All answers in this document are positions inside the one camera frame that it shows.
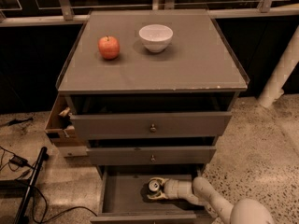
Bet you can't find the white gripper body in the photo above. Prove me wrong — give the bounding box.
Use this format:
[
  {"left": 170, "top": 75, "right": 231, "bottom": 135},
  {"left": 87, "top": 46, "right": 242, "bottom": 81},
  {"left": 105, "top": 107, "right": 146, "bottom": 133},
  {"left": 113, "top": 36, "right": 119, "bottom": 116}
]
[{"left": 164, "top": 179, "right": 187, "bottom": 200}]

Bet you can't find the red apple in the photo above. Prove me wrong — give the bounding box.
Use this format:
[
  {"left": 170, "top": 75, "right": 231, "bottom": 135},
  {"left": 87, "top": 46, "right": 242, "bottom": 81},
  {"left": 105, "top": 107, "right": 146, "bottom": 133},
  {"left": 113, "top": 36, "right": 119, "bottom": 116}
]
[{"left": 98, "top": 35, "right": 120, "bottom": 60}]

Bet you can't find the grey top drawer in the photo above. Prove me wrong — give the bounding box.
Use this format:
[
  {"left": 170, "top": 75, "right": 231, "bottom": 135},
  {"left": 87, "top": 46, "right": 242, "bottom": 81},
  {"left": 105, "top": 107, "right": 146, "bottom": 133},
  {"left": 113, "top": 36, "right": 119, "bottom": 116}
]
[{"left": 71, "top": 112, "right": 232, "bottom": 140}]

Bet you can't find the white ceramic bowl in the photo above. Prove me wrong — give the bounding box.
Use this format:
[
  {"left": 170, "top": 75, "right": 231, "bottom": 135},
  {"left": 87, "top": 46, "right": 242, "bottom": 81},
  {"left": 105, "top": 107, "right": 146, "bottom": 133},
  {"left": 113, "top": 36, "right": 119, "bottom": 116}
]
[{"left": 138, "top": 24, "right": 174, "bottom": 53}]

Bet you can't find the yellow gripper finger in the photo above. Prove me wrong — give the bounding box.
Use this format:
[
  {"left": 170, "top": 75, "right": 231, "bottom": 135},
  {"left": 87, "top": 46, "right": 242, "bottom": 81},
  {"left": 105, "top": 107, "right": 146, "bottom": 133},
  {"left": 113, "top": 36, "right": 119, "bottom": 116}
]
[
  {"left": 149, "top": 177, "right": 168, "bottom": 186},
  {"left": 147, "top": 192, "right": 168, "bottom": 201}
]

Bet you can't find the grey drawer cabinet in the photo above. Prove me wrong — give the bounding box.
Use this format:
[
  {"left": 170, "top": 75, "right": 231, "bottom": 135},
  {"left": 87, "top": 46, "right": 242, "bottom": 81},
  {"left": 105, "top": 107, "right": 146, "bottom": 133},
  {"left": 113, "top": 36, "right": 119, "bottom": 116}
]
[{"left": 55, "top": 9, "right": 250, "bottom": 224}]

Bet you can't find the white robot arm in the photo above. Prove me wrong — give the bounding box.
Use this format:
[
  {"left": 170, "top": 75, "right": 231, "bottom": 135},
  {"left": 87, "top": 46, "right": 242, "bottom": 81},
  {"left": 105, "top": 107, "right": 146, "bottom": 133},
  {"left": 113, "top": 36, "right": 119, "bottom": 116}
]
[{"left": 148, "top": 176, "right": 275, "bottom": 224}]

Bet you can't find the black floor cable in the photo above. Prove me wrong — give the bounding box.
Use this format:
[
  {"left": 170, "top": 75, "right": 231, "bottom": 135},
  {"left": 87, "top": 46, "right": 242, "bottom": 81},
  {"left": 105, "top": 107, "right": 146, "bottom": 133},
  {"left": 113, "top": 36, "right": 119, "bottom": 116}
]
[{"left": 0, "top": 146, "right": 98, "bottom": 224}]

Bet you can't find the black power adapter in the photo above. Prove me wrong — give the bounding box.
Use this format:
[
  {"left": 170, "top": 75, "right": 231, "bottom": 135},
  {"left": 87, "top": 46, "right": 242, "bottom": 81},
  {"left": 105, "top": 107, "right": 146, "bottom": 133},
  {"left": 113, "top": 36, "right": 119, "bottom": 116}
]
[{"left": 9, "top": 156, "right": 28, "bottom": 167}]

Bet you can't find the green soda can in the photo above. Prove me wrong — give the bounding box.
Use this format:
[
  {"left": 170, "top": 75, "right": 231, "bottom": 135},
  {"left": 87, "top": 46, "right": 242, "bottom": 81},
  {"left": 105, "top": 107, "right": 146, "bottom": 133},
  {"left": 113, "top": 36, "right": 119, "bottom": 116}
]
[{"left": 148, "top": 180, "right": 161, "bottom": 193}]

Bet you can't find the cardboard box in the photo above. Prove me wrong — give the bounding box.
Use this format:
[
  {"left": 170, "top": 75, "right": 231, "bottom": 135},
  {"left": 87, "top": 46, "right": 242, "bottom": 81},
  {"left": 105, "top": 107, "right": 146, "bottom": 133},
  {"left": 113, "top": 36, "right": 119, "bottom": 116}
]
[{"left": 45, "top": 95, "right": 87, "bottom": 158}]

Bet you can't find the black metal stand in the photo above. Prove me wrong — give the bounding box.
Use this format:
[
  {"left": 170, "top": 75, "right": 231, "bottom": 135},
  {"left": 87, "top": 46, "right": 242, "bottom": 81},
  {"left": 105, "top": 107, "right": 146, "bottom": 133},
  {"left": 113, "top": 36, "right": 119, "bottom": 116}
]
[{"left": 0, "top": 147, "right": 49, "bottom": 224}]

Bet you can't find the grey drawer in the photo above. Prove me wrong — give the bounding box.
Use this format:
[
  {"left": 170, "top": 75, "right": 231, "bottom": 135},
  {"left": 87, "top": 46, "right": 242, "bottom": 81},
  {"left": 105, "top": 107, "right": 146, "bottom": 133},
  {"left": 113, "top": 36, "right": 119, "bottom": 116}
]
[
  {"left": 71, "top": 112, "right": 232, "bottom": 140},
  {"left": 87, "top": 146, "right": 216, "bottom": 165},
  {"left": 90, "top": 164, "right": 214, "bottom": 224}
]

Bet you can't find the grey bottom drawer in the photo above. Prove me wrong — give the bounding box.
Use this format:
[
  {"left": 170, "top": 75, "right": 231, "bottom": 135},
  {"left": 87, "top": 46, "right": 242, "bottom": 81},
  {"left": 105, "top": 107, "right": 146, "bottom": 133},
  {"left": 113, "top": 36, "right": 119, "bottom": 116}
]
[{"left": 90, "top": 164, "right": 214, "bottom": 224}]

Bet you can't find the grey middle drawer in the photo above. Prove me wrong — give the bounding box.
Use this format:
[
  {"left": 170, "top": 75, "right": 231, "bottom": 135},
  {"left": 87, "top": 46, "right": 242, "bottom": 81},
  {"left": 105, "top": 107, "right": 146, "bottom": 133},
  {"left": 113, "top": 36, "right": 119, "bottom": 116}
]
[{"left": 87, "top": 146, "right": 216, "bottom": 165}]

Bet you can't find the metal window railing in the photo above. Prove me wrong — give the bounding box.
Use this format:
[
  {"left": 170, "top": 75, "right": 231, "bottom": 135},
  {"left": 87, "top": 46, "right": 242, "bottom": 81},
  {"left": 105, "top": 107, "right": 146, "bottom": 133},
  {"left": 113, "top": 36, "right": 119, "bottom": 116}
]
[{"left": 0, "top": 0, "right": 299, "bottom": 26}]

